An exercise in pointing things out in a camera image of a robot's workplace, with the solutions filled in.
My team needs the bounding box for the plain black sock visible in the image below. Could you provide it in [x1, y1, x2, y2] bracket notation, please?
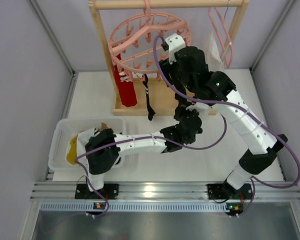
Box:
[173, 80, 188, 107]

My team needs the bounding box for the white hanging cloth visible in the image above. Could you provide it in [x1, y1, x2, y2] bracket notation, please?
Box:
[205, 30, 224, 72]

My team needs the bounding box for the yellow sock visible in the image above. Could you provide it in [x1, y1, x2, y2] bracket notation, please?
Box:
[65, 134, 78, 166]

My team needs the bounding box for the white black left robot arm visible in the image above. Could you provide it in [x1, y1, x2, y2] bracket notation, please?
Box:
[84, 107, 203, 192]

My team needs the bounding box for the red sock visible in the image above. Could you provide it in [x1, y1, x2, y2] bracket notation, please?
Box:
[113, 65, 138, 107]

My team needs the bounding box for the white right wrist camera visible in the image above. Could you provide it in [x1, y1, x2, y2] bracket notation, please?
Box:
[162, 33, 186, 65]

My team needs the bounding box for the wooden clothes rack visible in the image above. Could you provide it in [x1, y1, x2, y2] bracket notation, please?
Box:
[88, 0, 249, 116]

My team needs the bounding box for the white plastic basket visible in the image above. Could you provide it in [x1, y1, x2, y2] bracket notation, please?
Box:
[48, 116, 127, 171]

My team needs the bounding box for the pink clothes hanger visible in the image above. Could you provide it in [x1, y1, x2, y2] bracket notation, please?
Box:
[207, 6, 234, 69]

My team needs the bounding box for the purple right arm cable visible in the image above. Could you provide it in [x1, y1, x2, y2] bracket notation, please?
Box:
[152, 35, 300, 216]

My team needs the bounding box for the pink round clip hanger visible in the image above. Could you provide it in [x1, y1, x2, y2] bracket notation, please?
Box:
[108, 0, 192, 82]

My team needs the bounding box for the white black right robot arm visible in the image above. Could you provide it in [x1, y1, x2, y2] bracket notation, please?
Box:
[156, 44, 288, 198]

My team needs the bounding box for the brown striped sock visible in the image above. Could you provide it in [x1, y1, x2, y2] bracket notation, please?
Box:
[98, 122, 112, 132]

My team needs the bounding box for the aluminium rail base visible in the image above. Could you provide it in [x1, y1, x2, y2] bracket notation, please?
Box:
[30, 181, 300, 216]

